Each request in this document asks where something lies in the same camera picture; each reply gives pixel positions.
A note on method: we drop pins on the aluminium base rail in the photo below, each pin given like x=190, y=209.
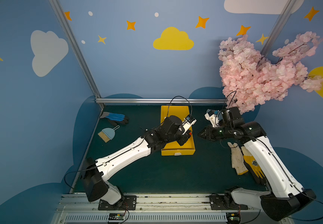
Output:
x=156, y=209

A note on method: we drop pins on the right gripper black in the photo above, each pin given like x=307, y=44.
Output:
x=211, y=132

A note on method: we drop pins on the pink cherry blossom tree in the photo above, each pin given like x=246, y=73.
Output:
x=250, y=79

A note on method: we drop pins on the blue black work glove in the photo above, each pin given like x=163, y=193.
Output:
x=115, y=118

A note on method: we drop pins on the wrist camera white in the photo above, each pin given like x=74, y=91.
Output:
x=213, y=117
x=188, y=123

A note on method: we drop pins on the yellow drawer cabinet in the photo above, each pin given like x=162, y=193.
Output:
x=179, y=111

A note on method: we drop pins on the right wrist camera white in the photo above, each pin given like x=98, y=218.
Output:
x=213, y=117

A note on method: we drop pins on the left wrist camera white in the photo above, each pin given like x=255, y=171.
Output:
x=188, y=123

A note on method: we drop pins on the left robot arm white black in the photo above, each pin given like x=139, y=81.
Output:
x=95, y=174

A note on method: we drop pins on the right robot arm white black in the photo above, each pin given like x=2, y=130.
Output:
x=286, y=196

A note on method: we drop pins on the yellow work glove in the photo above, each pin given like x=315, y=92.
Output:
x=252, y=166

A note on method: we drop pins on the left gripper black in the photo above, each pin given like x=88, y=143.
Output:
x=184, y=137

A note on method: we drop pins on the controller board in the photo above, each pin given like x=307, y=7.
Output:
x=116, y=217
x=233, y=218

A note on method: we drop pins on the small blue hand brush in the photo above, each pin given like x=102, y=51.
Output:
x=108, y=134

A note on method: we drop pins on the yellow top drawer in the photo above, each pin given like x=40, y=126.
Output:
x=174, y=149

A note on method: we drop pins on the right controller board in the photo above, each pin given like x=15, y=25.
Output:
x=233, y=218

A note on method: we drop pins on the left controller board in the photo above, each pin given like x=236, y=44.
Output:
x=116, y=217

